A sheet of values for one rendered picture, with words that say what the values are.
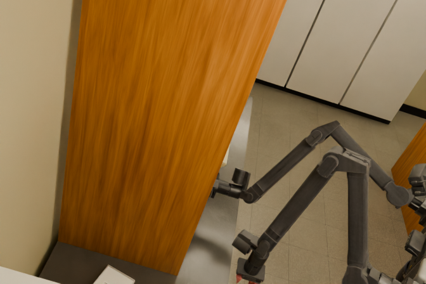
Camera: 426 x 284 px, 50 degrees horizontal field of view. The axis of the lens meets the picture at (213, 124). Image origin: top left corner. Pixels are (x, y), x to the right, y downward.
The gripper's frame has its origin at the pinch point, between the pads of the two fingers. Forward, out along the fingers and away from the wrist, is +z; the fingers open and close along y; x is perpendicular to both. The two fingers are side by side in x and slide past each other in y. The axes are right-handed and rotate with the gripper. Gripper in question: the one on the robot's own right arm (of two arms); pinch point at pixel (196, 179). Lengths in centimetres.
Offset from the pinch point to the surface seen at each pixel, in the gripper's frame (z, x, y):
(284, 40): -55, 54, -285
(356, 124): -160, 113, -270
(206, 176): 0, -36, 35
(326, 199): -118, 113, -141
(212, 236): -14.2, 20.3, 10.3
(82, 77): 44, -59, 35
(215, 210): -13.4, 20.3, -4.6
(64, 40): 49, -70, 37
